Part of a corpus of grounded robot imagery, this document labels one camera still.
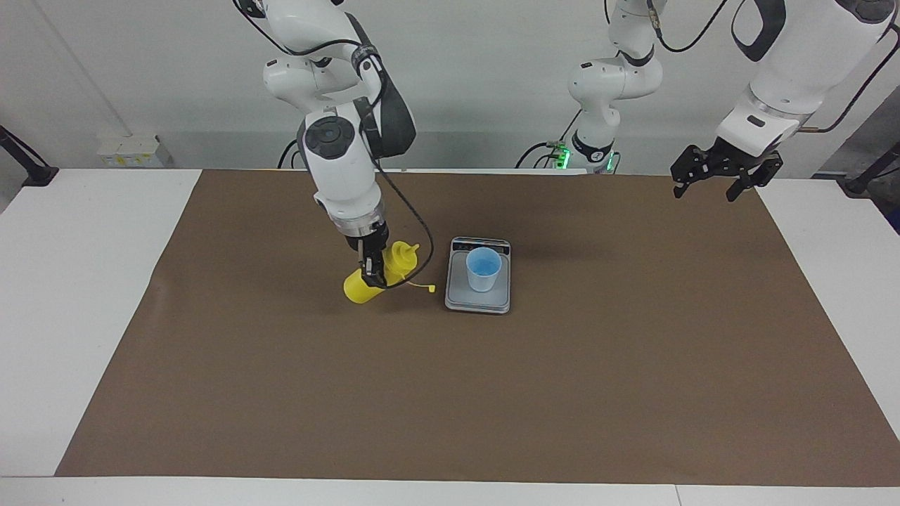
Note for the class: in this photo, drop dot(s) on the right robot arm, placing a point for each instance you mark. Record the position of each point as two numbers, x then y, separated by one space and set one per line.
337 169

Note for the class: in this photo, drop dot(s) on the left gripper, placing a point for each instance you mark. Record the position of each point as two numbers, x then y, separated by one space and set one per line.
738 163

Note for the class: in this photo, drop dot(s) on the translucent blue plastic cup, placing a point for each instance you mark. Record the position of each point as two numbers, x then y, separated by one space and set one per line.
484 277

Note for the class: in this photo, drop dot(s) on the black stand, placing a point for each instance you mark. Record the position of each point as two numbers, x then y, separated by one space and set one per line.
868 179
31 167

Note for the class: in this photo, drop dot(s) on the grey kitchen scale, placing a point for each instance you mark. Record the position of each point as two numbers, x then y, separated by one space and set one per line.
478 301

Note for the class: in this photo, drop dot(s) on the white wall socket box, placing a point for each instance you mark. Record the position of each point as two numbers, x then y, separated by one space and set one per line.
130 151

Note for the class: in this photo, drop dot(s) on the yellow squeeze bottle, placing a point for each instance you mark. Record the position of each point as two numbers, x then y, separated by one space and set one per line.
358 288

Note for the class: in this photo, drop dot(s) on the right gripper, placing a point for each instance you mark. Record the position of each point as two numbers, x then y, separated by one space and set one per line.
369 240

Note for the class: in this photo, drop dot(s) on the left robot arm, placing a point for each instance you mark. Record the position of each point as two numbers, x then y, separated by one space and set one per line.
787 70

